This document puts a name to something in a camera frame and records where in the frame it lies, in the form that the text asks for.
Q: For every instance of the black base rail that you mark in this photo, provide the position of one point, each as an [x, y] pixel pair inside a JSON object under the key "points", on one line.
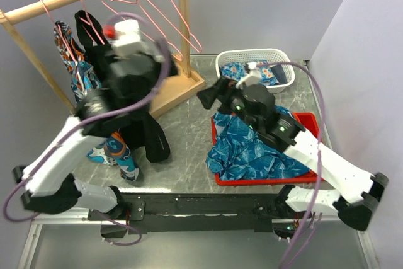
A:
{"points": [[174, 212]]}

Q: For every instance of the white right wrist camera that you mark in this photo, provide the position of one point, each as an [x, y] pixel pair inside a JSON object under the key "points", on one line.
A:
{"points": [[253, 76]]}

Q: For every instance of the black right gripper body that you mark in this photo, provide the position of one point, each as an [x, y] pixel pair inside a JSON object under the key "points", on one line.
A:
{"points": [[233, 104]]}

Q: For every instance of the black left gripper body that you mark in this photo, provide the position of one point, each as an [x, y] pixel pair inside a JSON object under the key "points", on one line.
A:
{"points": [[158, 70]]}

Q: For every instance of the red plastic tray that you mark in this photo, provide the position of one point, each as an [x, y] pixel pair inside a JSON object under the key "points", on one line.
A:
{"points": [[309, 121]]}

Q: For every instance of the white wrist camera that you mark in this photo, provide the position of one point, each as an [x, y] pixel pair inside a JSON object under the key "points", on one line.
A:
{"points": [[253, 76], [126, 38]]}

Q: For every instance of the black shorts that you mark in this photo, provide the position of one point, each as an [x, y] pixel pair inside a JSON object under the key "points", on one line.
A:
{"points": [[143, 130]]}

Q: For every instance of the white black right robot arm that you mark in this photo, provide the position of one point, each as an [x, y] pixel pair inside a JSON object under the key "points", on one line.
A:
{"points": [[355, 193]]}

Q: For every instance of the pink hanger holding shorts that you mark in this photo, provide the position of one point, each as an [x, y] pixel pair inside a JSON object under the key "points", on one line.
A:
{"points": [[59, 31]]}

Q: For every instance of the dark denim cloth in basket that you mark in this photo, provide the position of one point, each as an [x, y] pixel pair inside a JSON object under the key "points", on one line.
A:
{"points": [[279, 73]]}

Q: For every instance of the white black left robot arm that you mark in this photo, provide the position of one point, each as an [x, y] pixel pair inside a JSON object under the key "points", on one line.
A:
{"points": [[48, 182]]}

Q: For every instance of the white plastic basket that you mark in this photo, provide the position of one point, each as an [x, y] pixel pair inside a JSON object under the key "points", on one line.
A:
{"points": [[272, 56]]}

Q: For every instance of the blue leaf-print shorts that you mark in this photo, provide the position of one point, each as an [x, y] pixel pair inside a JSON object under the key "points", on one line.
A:
{"points": [[238, 154]]}

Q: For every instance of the orange blue patterned shorts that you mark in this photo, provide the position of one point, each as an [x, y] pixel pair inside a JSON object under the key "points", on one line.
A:
{"points": [[113, 150]]}

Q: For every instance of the aluminium frame rail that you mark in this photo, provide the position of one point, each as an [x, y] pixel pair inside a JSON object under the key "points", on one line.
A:
{"points": [[75, 240]]}

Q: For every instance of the blue floral shorts in basket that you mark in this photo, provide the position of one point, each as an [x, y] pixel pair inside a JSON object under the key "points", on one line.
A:
{"points": [[238, 70]]}

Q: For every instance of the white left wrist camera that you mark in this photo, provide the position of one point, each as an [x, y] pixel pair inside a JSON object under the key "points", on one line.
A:
{"points": [[126, 38]]}

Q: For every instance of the wooden clothes rack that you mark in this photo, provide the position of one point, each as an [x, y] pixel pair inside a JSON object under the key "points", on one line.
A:
{"points": [[174, 91]]}

